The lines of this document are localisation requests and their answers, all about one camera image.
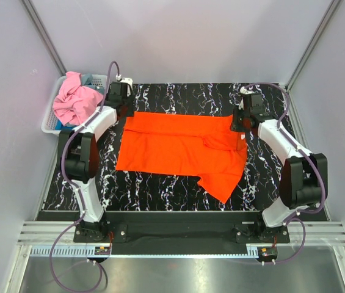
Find orange t shirt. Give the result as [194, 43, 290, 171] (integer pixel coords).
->
[116, 112, 247, 203]

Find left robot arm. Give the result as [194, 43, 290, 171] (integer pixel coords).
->
[57, 78, 134, 242]

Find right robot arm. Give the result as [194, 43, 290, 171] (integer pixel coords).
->
[231, 92, 328, 244]

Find grey t shirt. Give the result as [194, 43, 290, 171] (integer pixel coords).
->
[80, 73, 93, 86]

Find pink t shirt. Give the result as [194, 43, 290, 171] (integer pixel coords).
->
[52, 71, 105, 126]

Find blue t shirt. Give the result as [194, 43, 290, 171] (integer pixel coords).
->
[54, 82, 106, 131]

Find white plastic basket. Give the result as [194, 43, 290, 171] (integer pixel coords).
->
[41, 74, 107, 136]

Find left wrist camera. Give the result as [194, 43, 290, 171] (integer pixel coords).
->
[115, 74, 133, 93]

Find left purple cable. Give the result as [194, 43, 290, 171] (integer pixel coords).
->
[49, 60, 123, 292]

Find purple cable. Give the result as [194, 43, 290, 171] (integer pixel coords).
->
[227, 82, 325, 265]
[49, 60, 123, 292]

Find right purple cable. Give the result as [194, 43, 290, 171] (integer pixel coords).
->
[227, 82, 325, 265]

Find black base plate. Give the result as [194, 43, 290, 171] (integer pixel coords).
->
[74, 211, 290, 256]

